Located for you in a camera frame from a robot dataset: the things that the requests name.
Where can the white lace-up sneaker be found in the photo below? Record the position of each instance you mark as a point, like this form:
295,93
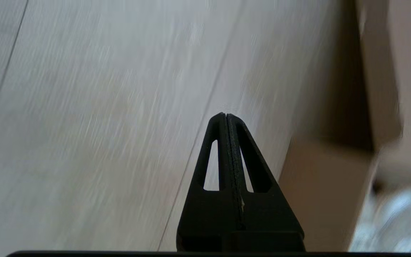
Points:
391,221

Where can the brown cardboard shoe box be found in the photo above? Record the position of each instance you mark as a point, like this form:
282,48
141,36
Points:
326,185

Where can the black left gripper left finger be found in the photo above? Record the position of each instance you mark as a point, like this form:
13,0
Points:
205,217

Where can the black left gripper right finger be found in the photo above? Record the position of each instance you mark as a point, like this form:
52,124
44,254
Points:
266,217

